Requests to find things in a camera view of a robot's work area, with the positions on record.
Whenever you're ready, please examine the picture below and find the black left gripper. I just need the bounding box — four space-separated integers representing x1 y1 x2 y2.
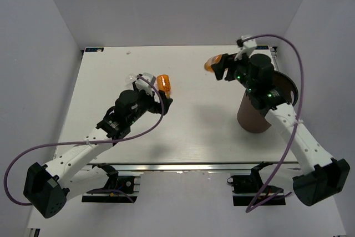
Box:
127 81 172 125

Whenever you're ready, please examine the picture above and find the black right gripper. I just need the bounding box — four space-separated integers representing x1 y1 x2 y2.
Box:
211 49 256 93

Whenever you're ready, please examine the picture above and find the orange bottle with barcode label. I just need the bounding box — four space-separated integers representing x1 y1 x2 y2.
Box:
204 54 222 73

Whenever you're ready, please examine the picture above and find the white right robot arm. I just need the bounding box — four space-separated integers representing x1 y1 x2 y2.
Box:
204 53 350 206

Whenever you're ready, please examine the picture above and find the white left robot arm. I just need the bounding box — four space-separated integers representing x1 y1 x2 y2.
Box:
23 89 173 219

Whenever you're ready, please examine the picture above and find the dark brown round bin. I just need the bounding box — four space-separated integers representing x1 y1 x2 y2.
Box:
237 70 299 133

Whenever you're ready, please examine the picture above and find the orange bottle with patterned label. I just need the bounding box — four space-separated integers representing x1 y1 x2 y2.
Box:
156 74 171 95

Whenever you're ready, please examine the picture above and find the clear bottle with blue label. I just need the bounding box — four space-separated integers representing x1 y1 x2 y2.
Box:
125 73 138 87

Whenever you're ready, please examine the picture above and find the blue sticker left corner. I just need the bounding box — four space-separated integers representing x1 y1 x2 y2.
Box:
84 48 104 53

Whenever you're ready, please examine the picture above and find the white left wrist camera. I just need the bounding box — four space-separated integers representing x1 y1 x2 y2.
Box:
134 72 156 96

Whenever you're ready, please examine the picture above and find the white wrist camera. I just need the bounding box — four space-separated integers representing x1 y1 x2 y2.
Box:
234 35 257 61
134 72 156 96

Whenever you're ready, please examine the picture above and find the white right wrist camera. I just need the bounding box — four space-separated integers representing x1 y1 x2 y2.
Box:
234 35 257 61

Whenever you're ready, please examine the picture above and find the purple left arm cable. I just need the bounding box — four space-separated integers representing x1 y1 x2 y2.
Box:
3 75 167 206

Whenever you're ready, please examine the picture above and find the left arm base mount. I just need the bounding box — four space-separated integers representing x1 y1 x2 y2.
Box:
82 163 141 204

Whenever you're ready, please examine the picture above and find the aluminium table front rail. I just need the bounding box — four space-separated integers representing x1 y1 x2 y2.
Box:
85 162 300 174

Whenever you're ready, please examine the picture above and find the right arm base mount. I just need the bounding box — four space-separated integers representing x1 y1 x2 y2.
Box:
227 162 286 206

